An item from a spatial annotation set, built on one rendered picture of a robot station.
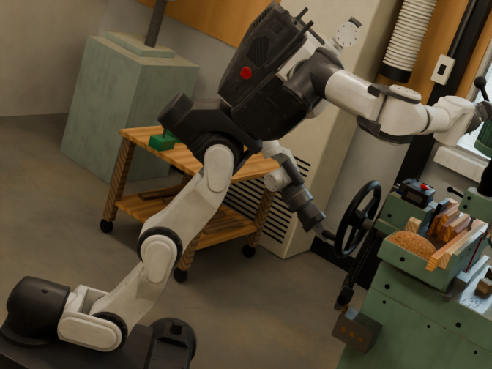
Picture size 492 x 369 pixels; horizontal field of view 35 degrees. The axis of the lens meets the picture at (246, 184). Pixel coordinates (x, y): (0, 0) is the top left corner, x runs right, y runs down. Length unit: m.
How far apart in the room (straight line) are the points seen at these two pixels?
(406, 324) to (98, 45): 2.59
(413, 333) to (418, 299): 0.11
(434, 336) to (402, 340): 0.10
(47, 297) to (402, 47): 2.12
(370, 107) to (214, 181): 0.62
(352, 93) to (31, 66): 3.33
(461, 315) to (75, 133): 2.78
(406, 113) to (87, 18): 3.54
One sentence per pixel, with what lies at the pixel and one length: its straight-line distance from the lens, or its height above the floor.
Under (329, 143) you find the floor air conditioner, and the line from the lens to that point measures 3.96.
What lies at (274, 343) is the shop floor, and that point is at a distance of 3.41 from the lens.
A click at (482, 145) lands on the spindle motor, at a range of 2.43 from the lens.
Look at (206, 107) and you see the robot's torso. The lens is 2.27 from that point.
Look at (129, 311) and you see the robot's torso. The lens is 2.56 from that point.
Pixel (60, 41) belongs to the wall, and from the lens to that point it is 5.09.
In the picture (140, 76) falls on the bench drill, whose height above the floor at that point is 0.64.
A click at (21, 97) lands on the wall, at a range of 5.06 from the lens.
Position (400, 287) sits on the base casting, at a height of 0.76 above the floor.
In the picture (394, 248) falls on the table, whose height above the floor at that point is 0.89.
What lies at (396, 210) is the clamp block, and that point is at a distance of 2.54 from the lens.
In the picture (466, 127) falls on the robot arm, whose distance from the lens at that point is 2.14.
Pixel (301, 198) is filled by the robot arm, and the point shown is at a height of 0.83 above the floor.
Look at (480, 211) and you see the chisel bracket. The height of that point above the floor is 1.03.
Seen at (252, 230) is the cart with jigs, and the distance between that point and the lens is 3.94.
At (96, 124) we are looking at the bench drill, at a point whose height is 0.27.
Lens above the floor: 1.69
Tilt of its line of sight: 20 degrees down
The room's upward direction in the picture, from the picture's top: 19 degrees clockwise
